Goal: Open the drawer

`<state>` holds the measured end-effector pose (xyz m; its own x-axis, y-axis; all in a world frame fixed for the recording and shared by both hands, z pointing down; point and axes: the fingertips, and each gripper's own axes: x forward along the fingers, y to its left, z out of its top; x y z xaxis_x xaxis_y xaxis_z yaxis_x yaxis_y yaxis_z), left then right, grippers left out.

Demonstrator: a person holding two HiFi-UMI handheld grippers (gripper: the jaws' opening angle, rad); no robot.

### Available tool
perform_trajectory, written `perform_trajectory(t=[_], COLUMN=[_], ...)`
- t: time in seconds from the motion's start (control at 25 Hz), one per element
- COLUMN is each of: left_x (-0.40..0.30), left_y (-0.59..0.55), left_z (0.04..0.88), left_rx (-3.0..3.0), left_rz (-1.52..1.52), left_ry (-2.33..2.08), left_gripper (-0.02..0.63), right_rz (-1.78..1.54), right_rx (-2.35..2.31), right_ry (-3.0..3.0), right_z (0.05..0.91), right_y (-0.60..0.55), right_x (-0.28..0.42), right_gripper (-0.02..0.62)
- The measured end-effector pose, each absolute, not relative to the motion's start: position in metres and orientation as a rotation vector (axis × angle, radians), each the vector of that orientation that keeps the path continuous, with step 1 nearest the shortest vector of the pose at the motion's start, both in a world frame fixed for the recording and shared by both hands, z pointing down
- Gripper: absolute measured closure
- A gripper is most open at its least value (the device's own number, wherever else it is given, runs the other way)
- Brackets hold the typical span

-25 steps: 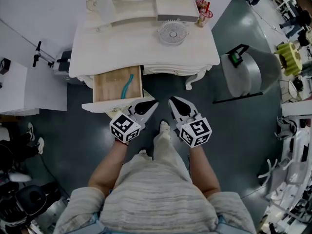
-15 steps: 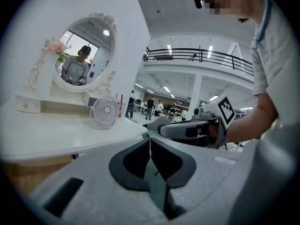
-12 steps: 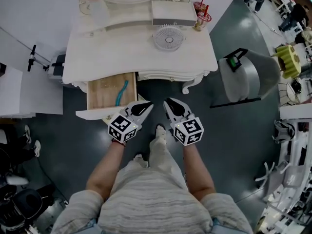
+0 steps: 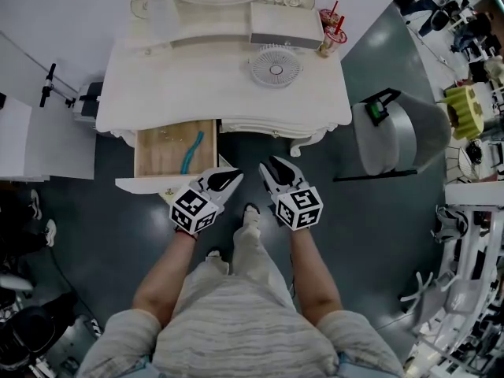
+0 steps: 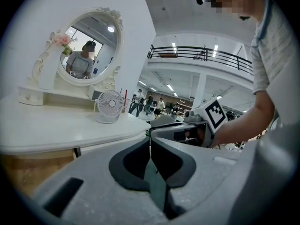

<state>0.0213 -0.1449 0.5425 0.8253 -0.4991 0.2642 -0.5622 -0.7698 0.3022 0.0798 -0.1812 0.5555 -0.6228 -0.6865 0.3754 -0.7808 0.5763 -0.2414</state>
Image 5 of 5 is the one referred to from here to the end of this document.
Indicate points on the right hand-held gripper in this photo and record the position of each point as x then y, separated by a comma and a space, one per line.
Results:
211, 116

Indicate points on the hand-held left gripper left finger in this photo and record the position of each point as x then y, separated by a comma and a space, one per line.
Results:
93, 172

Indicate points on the person's right forearm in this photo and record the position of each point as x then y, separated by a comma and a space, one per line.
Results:
246, 123

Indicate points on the white desk fan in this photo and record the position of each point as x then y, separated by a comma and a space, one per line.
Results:
110, 103

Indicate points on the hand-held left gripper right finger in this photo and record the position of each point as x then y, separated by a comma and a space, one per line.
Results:
206, 184

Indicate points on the white box with grey front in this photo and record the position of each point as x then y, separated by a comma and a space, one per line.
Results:
96, 94

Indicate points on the white dressing table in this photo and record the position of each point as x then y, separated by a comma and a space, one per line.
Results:
58, 128

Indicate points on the person's head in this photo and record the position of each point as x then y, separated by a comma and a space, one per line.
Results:
234, 1

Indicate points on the person's striped grey shirt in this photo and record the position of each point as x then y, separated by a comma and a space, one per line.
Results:
276, 55

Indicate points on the drink cup with red straw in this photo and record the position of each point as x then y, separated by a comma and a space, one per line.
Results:
126, 105

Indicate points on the oval white framed mirror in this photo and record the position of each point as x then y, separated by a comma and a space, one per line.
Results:
93, 43

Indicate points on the pink artificial flowers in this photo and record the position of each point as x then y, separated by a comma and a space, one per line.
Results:
61, 39

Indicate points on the person's right hand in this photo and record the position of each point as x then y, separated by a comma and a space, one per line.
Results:
201, 136

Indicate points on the black balcony railing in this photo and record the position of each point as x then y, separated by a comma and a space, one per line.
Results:
168, 47

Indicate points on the white large drawer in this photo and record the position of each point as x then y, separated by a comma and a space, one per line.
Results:
28, 170
98, 149

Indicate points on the white vase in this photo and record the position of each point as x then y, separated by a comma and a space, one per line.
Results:
49, 71

